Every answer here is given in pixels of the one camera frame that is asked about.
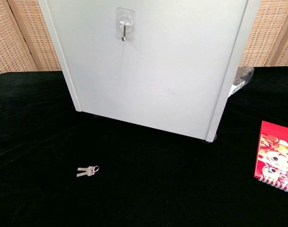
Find woven wicker folding screen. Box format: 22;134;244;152
0;0;63;78
238;0;288;68

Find clear adhesive metal hook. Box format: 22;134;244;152
116;6;135;43

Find clear plastic wrapped pack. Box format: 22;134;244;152
228;66;255;96

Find silver keys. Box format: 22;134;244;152
76;165;100;177

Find red spiral desk calendar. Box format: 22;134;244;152
253;120;288;196

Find white metal cabinet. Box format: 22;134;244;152
37;0;262;144

